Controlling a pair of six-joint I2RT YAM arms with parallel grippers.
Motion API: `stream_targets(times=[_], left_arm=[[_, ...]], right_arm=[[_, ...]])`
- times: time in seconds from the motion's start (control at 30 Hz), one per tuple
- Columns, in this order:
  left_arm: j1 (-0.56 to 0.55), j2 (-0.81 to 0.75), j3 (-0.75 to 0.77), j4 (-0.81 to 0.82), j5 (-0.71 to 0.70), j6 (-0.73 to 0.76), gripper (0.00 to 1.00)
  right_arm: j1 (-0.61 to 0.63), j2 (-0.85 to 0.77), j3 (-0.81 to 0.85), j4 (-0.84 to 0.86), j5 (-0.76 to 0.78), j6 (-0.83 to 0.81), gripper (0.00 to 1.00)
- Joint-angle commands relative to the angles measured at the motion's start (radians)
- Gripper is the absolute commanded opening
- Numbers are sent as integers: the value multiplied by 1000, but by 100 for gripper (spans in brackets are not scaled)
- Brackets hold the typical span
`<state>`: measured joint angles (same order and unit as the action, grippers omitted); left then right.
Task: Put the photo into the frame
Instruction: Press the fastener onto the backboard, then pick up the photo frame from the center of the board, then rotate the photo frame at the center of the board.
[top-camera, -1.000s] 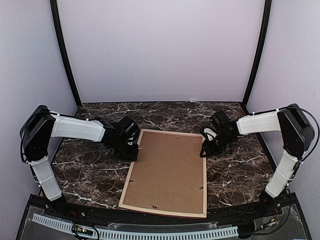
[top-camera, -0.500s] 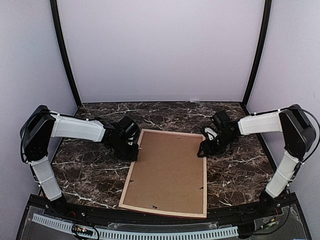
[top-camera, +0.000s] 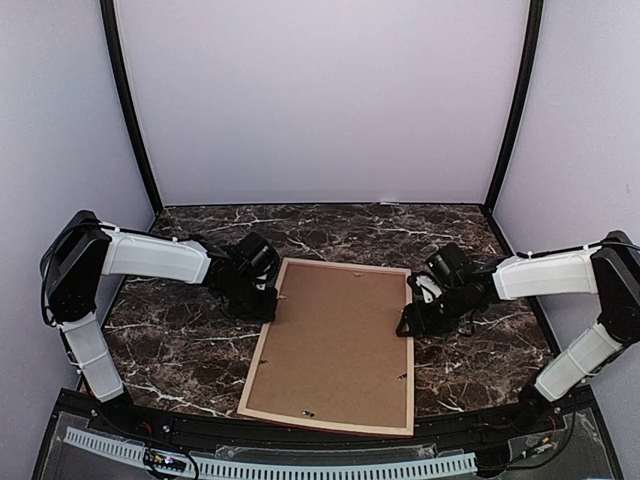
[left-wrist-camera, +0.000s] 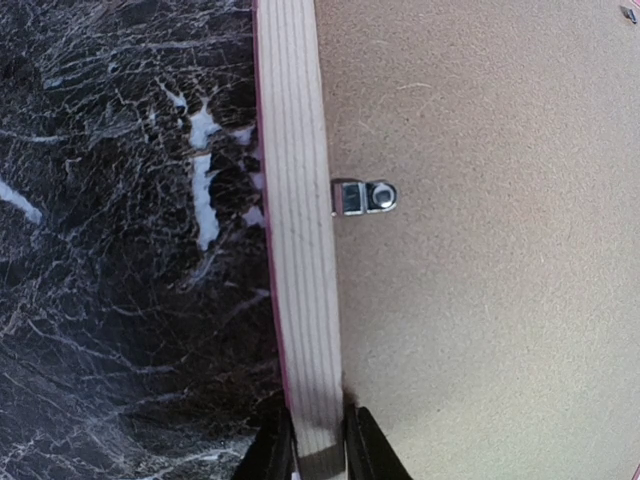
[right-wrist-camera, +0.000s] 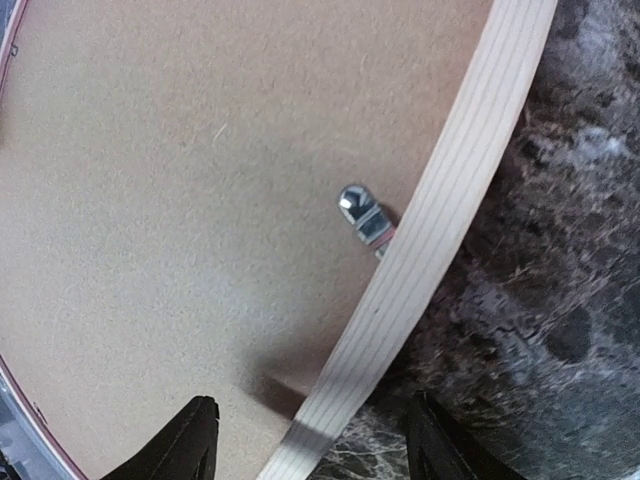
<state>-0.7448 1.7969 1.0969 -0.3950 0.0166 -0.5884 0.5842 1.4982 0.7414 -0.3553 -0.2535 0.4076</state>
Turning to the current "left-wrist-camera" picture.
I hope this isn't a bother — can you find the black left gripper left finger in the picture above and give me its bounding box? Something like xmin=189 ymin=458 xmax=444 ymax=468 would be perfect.
xmin=231 ymin=409 xmax=295 ymax=480

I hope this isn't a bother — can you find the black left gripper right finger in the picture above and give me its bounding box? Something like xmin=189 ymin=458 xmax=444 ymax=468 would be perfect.
xmin=344 ymin=404 xmax=412 ymax=480

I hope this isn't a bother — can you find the brown cardboard backing board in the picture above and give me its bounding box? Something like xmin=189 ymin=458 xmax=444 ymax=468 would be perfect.
xmin=317 ymin=1 xmax=639 ymax=479

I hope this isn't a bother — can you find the light wooden picture frame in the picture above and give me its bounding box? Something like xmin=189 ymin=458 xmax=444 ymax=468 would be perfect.
xmin=254 ymin=1 xmax=347 ymax=479

